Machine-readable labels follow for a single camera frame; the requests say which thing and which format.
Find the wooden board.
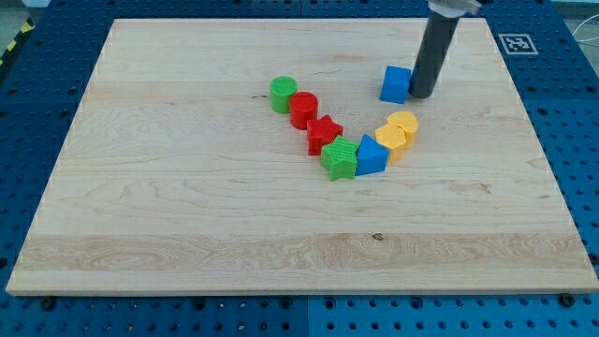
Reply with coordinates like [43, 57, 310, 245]
[7, 19, 598, 296]

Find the white fiducial marker tag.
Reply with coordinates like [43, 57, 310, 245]
[498, 33, 538, 55]

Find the yellow hexagon block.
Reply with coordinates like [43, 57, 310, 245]
[374, 124, 407, 165]

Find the red cylinder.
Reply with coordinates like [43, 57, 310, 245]
[289, 92, 318, 130]

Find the yellow black hazard tape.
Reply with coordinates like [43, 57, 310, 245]
[1, 17, 36, 70]

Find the green cylinder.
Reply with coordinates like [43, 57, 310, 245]
[270, 76, 298, 114]

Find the green star block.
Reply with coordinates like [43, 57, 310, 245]
[321, 136, 359, 181]

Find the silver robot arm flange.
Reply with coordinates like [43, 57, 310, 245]
[428, 0, 482, 18]

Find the yellow heart block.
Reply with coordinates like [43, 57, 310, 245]
[387, 110, 419, 149]

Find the blue triangle block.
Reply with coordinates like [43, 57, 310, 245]
[356, 134, 388, 176]

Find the white cable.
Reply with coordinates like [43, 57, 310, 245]
[571, 13, 599, 48]

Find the blue cube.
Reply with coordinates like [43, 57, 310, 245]
[380, 66, 412, 104]

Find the red star block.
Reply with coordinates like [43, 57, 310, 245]
[307, 114, 343, 155]

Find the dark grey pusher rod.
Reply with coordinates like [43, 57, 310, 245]
[409, 11, 460, 99]

